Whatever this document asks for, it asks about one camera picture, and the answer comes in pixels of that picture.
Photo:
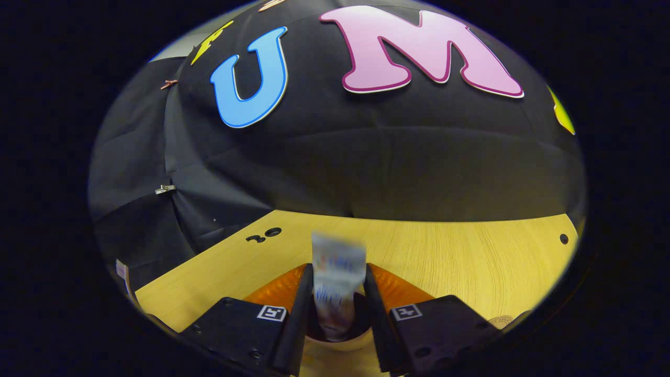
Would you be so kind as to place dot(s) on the beige cup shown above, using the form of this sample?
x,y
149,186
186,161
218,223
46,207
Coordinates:
x,y
340,345

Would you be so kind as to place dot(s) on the silver metal clip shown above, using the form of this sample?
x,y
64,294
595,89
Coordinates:
x,y
165,189

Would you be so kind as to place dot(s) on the black backdrop cloth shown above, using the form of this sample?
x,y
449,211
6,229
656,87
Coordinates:
x,y
366,157

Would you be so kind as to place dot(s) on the copper clip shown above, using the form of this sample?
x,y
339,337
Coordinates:
x,y
168,84

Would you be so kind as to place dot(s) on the white toothpaste tube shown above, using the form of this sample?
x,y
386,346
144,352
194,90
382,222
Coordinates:
x,y
337,272

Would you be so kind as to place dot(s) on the round brown coaster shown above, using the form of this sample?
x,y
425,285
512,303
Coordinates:
x,y
500,321

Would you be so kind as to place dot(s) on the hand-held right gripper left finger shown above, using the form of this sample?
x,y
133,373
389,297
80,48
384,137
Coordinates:
x,y
301,324

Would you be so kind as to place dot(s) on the wooden desktop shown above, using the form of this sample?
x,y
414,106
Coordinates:
x,y
445,262

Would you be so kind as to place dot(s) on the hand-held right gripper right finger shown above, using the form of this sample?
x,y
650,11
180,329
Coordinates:
x,y
379,324

